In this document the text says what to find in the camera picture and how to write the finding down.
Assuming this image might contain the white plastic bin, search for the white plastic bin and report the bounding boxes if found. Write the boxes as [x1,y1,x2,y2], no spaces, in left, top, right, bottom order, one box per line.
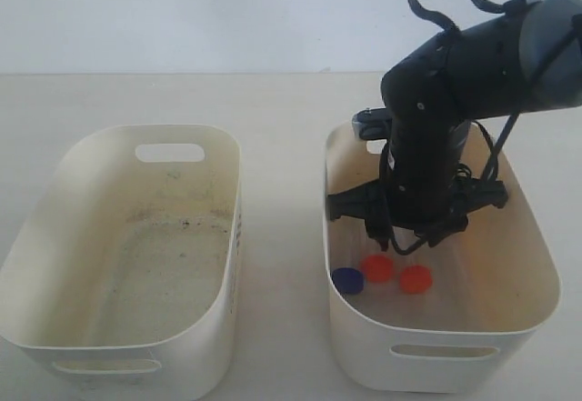
[322,121,562,394]
[1,125,241,400]

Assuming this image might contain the blue-capped clear tube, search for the blue-capped clear tube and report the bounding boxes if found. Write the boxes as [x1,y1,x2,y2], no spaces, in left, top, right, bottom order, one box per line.
[331,236,366,296]

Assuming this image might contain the orange-capped clear tube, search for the orange-capped clear tube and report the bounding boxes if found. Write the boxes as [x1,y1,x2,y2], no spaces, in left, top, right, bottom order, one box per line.
[359,240,394,284]
[395,246,433,295]

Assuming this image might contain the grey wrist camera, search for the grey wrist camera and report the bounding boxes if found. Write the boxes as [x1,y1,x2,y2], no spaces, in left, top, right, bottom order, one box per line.
[351,108,393,141]

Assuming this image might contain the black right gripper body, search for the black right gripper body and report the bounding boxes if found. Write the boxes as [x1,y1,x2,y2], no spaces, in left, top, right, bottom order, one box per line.
[327,157,507,239]

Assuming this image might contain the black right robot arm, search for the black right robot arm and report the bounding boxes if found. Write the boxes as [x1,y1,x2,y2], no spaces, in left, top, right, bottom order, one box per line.
[326,0,581,255]

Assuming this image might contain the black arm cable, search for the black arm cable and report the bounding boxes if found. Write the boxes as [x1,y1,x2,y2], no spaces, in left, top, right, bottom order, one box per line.
[406,0,542,36]

